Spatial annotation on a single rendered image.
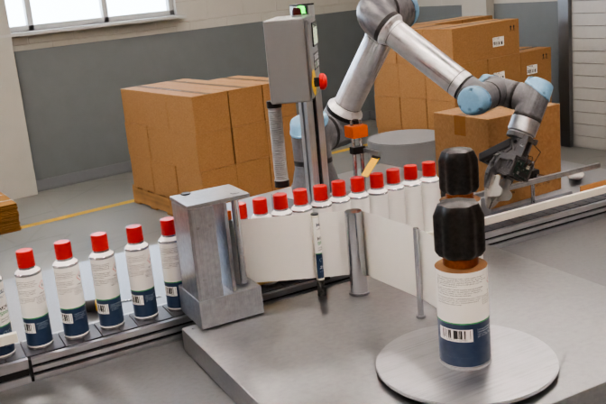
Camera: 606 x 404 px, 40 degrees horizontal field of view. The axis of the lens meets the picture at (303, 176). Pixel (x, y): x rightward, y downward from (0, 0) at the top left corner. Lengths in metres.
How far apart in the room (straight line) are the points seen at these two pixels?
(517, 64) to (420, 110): 0.80
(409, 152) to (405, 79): 1.58
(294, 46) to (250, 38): 6.33
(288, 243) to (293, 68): 0.39
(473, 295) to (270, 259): 0.57
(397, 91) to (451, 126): 3.68
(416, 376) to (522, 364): 0.18
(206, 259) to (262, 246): 0.18
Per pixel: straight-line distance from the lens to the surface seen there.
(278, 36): 1.87
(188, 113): 5.43
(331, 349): 1.58
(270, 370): 1.52
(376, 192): 1.99
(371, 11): 2.27
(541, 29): 7.35
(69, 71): 7.42
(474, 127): 2.47
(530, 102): 2.23
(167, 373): 1.68
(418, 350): 1.52
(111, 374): 1.72
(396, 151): 4.62
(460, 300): 1.40
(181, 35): 7.83
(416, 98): 6.08
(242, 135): 5.57
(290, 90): 1.88
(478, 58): 5.98
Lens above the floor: 1.55
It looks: 13 degrees down
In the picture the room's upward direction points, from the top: 5 degrees counter-clockwise
